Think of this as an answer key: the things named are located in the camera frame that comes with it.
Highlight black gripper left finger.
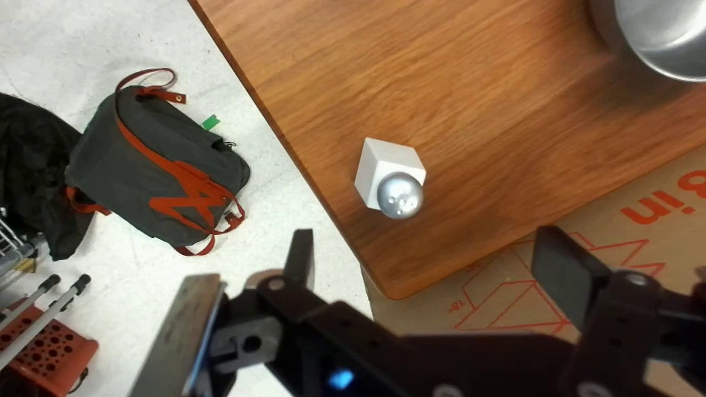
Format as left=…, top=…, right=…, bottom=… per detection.
left=248, top=227, right=349, bottom=325

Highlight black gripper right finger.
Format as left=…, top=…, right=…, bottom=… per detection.
left=530, top=222, right=665, bottom=349

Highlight white salt cellar silver lid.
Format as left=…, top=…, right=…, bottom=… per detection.
left=352, top=134, right=428, bottom=222

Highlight silver metal bowl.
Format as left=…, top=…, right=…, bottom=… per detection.
left=587, top=0, right=706, bottom=83

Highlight brown cardboard sheet red print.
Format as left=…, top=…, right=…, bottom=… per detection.
left=361, top=143, right=706, bottom=397

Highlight black tipped metal rod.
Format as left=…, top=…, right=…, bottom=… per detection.
left=0, top=274, right=63, bottom=332
left=0, top=270, right=92, bottom=371

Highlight red perforated box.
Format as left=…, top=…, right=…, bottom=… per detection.
left=0, top=304, right=98, bottom=397

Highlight black cloth jacket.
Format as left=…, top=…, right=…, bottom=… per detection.
left=0, top=92, right=96, bottom=263

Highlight grey metal bracket plate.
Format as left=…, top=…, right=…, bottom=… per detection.
left=129, top=274, right=226, bottom=397

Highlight grey backpack orange straps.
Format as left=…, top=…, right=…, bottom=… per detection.
left=63, top=66, right=254, bottom=258

